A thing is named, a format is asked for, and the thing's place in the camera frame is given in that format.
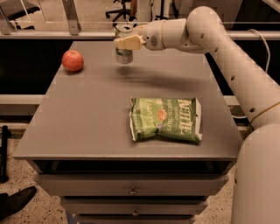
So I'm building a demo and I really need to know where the red apple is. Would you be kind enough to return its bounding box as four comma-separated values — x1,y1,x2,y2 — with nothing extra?
62,50,84,72

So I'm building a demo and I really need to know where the black stand pole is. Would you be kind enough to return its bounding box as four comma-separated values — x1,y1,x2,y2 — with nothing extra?
0,125,11,183

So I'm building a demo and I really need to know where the black shoe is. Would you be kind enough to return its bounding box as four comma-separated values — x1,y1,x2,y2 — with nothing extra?
0,186,37,221

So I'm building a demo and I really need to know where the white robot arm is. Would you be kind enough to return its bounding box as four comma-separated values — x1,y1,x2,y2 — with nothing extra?
115,6,280,224

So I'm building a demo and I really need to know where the metal railing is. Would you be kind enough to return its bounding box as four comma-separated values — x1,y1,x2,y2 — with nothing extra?
0,0,280,41

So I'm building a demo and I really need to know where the middle grey drawer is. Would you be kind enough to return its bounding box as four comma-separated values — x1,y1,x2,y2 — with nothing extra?
62,198,207,215

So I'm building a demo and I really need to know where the grey drawer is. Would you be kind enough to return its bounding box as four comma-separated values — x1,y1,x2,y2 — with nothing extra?
35,174,228,197
62,198,207,215
77,215,195,224

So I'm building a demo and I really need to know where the bottom grey drawer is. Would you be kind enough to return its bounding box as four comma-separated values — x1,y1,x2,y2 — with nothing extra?
77,215,195,224

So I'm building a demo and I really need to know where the green Kettle chips bag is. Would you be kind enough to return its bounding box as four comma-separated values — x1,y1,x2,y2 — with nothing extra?
129,97,202,144

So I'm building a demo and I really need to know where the black office chair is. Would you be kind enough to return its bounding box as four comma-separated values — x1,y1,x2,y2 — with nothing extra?
105,0,137,22

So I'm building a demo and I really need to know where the white cable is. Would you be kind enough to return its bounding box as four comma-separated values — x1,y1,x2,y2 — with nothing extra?
248,28,271,74

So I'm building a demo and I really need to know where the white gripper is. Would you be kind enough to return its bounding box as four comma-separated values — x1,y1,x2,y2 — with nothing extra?
114,20,165,51

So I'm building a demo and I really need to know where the top grey drawer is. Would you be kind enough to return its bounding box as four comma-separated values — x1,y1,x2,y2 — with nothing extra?
35,174,228,197

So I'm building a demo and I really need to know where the grey drawer cabinet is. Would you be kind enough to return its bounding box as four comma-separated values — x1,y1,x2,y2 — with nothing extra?
11,40,244,224

